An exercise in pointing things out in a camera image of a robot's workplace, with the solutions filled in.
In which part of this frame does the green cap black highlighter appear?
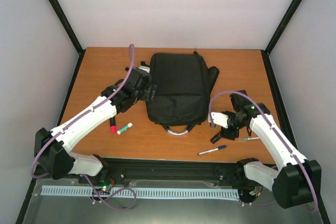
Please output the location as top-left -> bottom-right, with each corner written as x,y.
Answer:
210,133 -> 222,144

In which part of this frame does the blue cap white pen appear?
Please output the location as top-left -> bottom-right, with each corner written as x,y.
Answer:
197,145 -> 227,156

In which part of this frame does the black student backpack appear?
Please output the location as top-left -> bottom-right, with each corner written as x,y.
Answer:
146,52 -> 219,136

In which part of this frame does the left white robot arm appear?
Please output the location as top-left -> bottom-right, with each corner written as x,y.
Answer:
34,66 -> 156,184

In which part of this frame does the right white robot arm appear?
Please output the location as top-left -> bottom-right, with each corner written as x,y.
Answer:
209,90 -> 322,213

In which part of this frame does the grey white pen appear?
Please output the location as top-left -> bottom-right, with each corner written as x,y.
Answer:
239,137 -> 260,142

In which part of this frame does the green white glue stick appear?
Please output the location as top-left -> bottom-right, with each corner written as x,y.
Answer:
117,122 -> 133,135

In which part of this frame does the pink cap black highlighter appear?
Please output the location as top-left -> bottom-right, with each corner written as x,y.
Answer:
109,117 -> 117,134

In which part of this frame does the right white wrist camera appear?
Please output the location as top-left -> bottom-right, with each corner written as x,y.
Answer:
208,112 -> 229,129

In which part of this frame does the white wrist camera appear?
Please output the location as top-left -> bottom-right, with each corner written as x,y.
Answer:
139,66 -> 150,73
208,112 -> 229,129

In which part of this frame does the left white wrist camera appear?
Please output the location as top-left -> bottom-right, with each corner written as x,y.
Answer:
139,66 -> 150,73

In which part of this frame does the black aluminium frame rail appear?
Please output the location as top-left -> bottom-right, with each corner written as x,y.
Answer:
34,155 -> 314,190

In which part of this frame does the light blue cable duct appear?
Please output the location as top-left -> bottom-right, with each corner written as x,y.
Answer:
40,185 -> 239,201

